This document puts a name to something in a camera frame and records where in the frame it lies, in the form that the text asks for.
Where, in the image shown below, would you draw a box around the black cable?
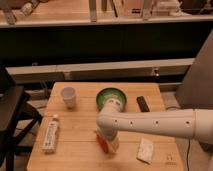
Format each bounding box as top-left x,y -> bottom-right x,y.
184,138 -> 192,171

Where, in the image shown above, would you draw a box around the black chair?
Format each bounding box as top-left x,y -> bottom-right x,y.
0,64 -> 42,171

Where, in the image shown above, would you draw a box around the white folded cloth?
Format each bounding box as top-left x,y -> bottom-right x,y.
137,138 -> 154,164

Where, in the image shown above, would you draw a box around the black rectangular block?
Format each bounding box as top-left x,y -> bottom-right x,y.
137,96 -> 149,112

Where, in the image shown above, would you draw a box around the white tube bottle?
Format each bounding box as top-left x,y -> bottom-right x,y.
42,114 -> 59,154

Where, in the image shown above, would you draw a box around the green bowl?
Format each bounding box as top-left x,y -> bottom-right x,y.
96,87 -> 127,111

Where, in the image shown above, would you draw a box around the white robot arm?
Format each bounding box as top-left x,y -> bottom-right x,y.
96,98 -> 213,153

